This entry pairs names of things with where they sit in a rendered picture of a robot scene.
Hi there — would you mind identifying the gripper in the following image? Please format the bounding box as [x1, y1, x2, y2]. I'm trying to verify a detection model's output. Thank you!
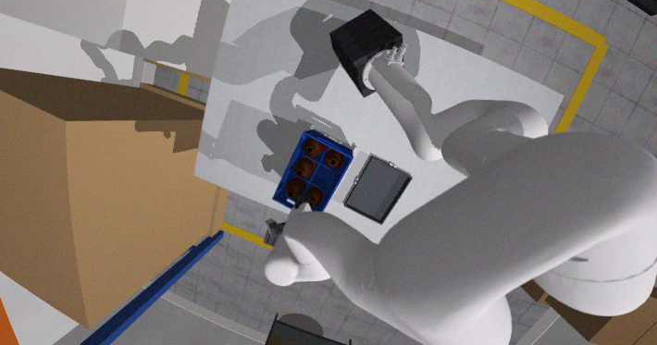
[286, 195, 312, 222]

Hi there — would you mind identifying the dark blue crate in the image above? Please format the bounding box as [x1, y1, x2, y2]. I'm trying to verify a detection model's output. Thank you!
[272, 129, 353, 212]

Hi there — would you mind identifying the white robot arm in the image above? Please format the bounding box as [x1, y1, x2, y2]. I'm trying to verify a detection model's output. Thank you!
[264, 43, 657, 345]

